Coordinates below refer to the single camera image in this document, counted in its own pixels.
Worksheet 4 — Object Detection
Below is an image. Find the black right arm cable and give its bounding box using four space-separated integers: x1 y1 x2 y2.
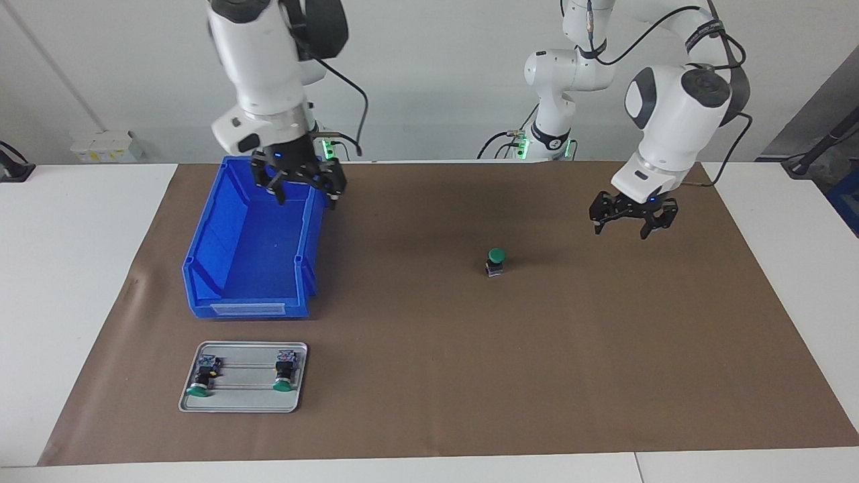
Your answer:
309 54 370 156

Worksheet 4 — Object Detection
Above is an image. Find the black power cable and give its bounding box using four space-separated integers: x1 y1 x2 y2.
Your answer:
478 129 512 160

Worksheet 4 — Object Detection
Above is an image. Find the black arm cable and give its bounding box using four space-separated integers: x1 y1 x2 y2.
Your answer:
309 54 370 156
584 0 754 189

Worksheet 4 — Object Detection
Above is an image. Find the white wall socket box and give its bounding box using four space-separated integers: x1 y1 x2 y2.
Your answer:
70 131 145 164

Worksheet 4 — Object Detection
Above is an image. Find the blue plastic storage bin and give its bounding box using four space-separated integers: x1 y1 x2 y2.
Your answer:
183 156 331 319

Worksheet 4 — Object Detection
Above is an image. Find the black clamp mount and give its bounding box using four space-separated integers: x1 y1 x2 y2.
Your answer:
0 141 36 183

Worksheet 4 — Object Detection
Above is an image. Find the blue crate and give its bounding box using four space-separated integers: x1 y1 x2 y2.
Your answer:
825 168 859 237

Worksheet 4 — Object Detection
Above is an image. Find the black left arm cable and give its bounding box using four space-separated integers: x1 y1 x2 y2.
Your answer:
584 0 754 189

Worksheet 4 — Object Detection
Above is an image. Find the black stand pole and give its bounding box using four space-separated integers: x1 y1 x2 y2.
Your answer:
782 107 859 178

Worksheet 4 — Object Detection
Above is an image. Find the grey metal tray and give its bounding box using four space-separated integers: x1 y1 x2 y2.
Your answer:
178 341 308 413

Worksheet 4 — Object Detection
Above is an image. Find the brown paper table mat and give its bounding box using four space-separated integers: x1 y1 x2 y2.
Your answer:
37 160 859 467

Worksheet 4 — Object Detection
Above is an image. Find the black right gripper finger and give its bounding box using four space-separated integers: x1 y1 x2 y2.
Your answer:
252 168 289 206
302 161 348 210

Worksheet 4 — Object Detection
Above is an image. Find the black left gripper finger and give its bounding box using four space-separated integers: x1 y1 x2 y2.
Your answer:
589 193 628 235
638 200 678 240

